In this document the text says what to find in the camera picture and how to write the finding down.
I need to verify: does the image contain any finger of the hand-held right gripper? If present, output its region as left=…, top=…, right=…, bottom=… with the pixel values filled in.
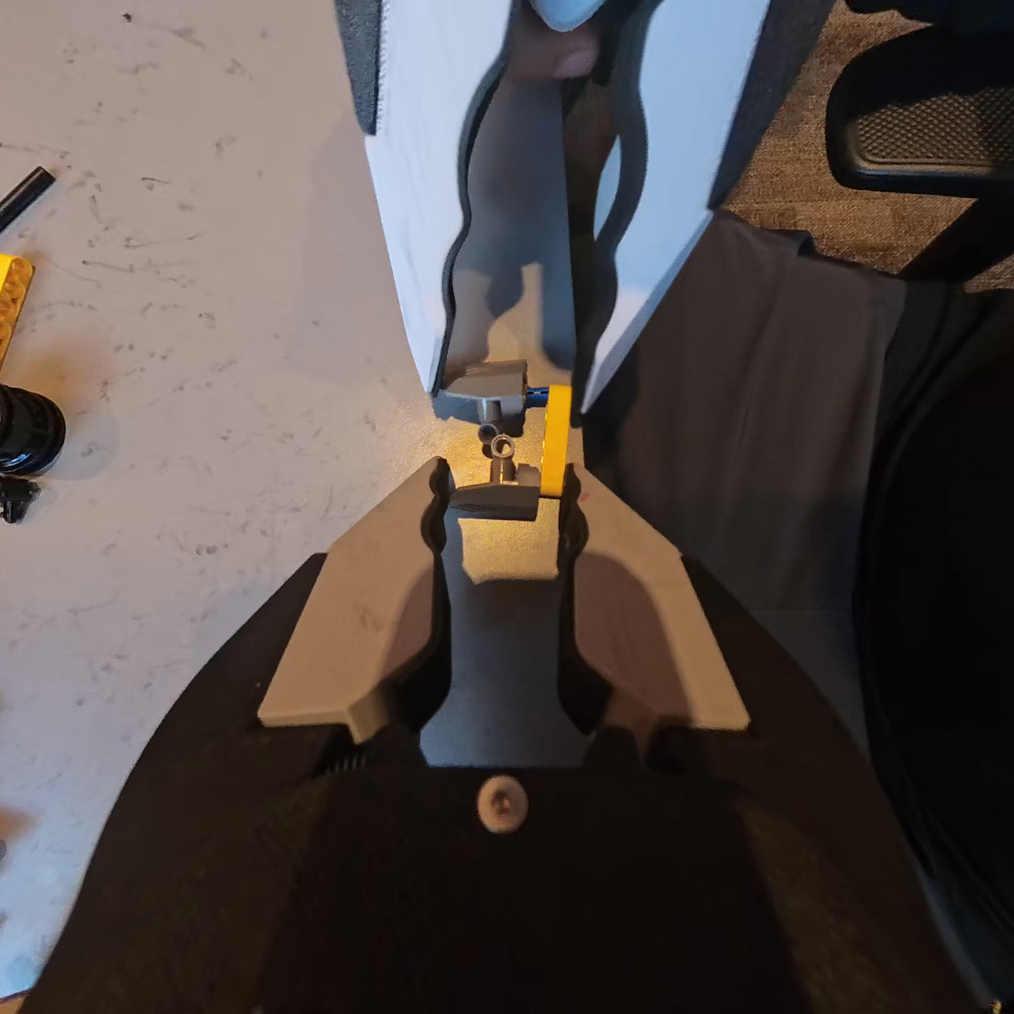
left=368, top=0, right=520, bottom=396
left=574, top=0, right=773, bottom=417

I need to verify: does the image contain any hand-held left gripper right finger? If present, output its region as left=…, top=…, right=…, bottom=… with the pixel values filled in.
left=557, top=463, right=752, bottom=735

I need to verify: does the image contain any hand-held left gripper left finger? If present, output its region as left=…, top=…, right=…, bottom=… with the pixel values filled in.
left=257, top=455, right=454, bottom=744

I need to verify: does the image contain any short yellow toy beam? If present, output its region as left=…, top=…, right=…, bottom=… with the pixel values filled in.
left=541, top=384, right=575, bottom=499

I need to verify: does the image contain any grey toy plate with blue pins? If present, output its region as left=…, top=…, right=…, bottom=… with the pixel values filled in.
left=434, top=359, right=554, bottom=445

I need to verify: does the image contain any grey desk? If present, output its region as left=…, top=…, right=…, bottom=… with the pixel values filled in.
left=0, top=0, right=586, bottom=995

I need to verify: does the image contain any person's right hand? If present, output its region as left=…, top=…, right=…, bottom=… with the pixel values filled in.
left=509, top=27, right=605, bottom=82

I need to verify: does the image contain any black chair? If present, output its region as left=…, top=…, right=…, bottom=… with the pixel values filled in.
left=824, top=0, right=1014, bottom=278

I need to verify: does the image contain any black spoked toy wheel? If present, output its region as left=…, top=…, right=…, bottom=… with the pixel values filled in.
left=0, top=384, right=67, bottom=478

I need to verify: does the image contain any black toy axle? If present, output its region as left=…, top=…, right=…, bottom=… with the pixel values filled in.
left=0, top=166, right=58, bottom=232

